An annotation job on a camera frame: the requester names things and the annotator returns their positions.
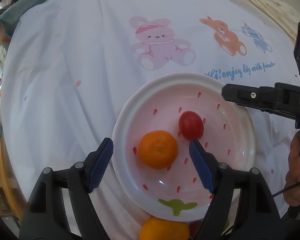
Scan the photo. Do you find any right hand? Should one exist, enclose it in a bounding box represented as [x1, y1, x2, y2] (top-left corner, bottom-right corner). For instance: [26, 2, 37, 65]
[283, 133, 300, 206]

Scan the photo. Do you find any wooden rack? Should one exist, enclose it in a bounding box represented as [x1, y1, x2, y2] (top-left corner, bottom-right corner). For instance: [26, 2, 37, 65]
[0, 139, 26, 220]

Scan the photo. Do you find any red cherry tomato on plate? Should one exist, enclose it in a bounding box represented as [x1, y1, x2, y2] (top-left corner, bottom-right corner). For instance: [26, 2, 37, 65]
[178, 111, 204, 141]

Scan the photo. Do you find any pink strawberry pattern plate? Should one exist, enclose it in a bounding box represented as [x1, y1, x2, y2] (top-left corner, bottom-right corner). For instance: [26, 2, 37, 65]
[113, 73, 256, 222]

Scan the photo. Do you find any yellow patterned blanket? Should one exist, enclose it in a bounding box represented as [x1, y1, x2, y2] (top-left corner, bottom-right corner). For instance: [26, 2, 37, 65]
[245, 0, 300, 44]

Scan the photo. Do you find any small mandarin on plate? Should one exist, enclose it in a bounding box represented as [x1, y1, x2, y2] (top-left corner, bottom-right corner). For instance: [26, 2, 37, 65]
[137, 130, 178, 170]

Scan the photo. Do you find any black cable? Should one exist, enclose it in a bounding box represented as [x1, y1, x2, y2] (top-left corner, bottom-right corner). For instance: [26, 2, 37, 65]
[271, 177, 300, 198]

